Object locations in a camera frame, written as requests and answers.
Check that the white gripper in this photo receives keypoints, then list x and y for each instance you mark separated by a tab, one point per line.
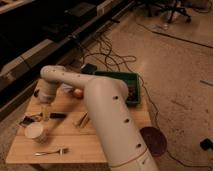
45	99

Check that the small metal can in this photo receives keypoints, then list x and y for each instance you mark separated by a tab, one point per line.
36	93

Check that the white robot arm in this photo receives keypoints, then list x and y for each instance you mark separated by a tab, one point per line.
105	101

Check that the green plastic tray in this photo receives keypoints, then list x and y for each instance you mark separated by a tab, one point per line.
131	79

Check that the dark purple plate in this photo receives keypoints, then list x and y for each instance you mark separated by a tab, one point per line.
155	140

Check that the dark shelving unit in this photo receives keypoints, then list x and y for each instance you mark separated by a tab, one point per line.
41	32

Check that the office chair base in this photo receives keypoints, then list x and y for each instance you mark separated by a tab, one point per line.
155	7

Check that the silver fork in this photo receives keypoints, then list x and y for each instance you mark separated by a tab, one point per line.
60	151

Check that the small black box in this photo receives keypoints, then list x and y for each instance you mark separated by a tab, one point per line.
88	69

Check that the blue crumpled cloth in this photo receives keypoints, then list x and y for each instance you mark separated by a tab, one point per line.
67	88

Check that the white paper cup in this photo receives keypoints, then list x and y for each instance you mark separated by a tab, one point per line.
36	131

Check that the black handled tool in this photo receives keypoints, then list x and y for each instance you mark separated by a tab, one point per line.
38	117

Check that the wooden chopsticks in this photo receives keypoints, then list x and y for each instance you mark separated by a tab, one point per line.
82	122

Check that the yellow apple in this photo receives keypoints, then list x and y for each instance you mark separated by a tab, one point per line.
78	93

